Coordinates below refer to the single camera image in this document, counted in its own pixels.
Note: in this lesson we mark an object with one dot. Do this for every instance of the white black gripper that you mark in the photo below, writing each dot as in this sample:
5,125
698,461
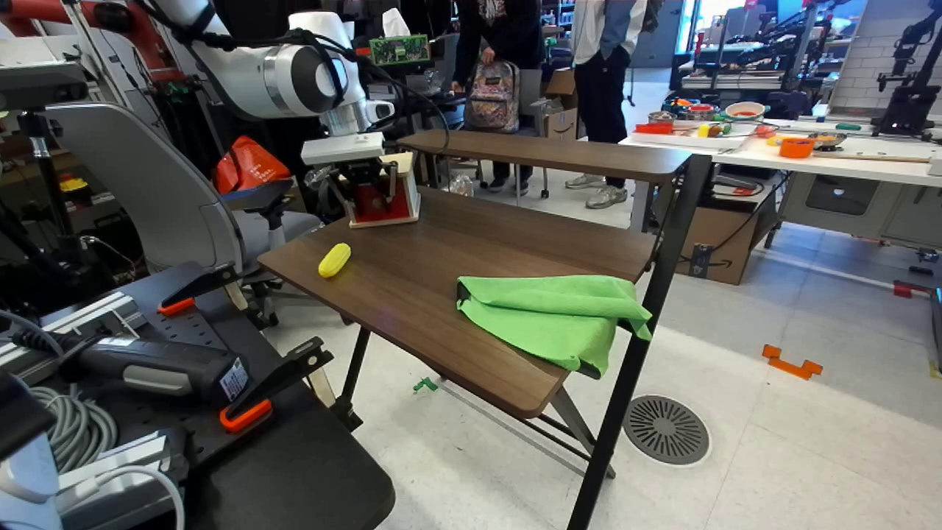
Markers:
351,158

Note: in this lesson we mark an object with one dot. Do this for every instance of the red chest drawer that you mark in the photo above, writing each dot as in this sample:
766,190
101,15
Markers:
370,209

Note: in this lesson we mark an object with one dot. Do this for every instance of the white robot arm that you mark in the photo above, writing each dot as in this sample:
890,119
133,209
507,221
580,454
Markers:
310,71

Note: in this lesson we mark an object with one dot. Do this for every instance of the small wooden chest box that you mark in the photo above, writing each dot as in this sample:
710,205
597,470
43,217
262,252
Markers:
383,191

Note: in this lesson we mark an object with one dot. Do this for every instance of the yellow oval object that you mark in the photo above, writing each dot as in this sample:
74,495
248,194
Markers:
333,261

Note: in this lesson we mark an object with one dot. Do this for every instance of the dark wooden desk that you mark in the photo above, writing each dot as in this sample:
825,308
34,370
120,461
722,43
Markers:
402,280

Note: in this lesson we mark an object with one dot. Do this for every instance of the orange bag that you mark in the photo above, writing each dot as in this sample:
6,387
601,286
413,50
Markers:
248,166

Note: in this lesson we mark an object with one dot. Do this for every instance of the green circuit board box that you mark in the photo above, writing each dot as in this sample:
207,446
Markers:
402,50

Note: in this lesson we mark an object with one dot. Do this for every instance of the patterned backpack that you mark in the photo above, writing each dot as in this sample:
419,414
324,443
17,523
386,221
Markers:
494,99

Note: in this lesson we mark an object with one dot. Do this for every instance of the black clamp orange tip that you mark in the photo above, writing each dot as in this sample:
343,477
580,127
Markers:
258,402

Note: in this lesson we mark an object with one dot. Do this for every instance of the grey office chair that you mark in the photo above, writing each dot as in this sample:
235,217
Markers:
177,212

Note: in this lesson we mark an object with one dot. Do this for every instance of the person in dark clothes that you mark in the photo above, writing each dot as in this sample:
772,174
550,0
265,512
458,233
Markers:
501,31

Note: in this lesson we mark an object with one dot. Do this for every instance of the black clamp rear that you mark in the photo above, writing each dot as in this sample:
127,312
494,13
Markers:
186,299

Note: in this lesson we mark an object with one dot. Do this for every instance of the green cloth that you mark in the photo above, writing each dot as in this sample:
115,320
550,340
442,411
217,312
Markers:
566,320

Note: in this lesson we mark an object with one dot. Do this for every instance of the person in white shirt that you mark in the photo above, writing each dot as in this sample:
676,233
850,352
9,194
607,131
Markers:
605,40

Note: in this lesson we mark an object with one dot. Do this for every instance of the cardboard box under table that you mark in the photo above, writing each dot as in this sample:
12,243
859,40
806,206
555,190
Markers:
722,239

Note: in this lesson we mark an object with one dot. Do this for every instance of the round floor drain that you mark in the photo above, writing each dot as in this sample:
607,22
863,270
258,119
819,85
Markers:
667,431

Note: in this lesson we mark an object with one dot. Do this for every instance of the orange cup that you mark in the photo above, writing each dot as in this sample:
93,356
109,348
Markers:
797,147

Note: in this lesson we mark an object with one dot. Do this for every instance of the white work table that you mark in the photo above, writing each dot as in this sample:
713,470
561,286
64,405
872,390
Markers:
897,164

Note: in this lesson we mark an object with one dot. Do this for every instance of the orange floor bracket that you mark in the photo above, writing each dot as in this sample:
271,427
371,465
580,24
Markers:
801,370

